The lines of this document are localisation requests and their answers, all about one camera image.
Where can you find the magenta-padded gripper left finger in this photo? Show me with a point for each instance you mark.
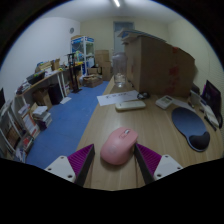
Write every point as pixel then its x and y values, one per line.
pixel 81 160

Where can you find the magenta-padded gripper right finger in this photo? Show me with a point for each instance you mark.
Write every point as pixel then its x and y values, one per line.
pixel 150 160

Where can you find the pink computer mouse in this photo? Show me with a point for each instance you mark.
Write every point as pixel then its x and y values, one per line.
pixel 118 148

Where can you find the blue mouse pad with wrist rest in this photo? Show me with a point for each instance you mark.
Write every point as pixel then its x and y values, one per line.
pixel 186 124

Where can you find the cream flat oblong device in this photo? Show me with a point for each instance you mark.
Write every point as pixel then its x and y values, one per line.
pixel 130 105

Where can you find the pile of books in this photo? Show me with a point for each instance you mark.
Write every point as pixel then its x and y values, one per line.
pixel 41 116

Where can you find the white remote control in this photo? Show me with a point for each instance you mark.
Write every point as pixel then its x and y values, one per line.
pixel 164 101

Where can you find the small black coiled item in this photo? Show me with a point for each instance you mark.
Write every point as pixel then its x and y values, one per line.
pixel 143 95

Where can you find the shelf unit with books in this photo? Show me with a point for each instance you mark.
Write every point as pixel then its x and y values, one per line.
pixel 18 133

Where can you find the white printed paper sheet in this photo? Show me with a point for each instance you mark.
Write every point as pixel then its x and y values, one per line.
pixel 115 98

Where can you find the black marker pen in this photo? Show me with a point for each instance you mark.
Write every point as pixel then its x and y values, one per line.
pixel 210 123

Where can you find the white book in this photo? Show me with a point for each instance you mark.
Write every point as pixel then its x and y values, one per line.
pixel 209 112

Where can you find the dark computer monitor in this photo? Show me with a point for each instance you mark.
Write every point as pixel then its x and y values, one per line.
pixel 212 95

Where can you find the cluttered wooden side desk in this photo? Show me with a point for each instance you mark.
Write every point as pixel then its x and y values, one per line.
pixel 43 78

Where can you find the large brown cardboard box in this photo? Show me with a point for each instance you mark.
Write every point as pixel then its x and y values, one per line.
pixel 156 65

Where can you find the clear glass jar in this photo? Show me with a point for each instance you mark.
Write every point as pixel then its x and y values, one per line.
pixel 119 68

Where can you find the stacked cardboard boxes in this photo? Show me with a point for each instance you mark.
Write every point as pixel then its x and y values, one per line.
pixel 102 63

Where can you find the blue and white cabinet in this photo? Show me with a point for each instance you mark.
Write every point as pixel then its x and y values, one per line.
pixel 82 50

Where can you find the grey door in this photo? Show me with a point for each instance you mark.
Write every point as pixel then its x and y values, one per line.
pixel 123 33

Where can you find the ceiling light tube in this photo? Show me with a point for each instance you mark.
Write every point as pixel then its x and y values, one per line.
pixel 116 3

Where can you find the round wall clock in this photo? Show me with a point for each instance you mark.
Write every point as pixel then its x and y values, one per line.
pixel 71 30

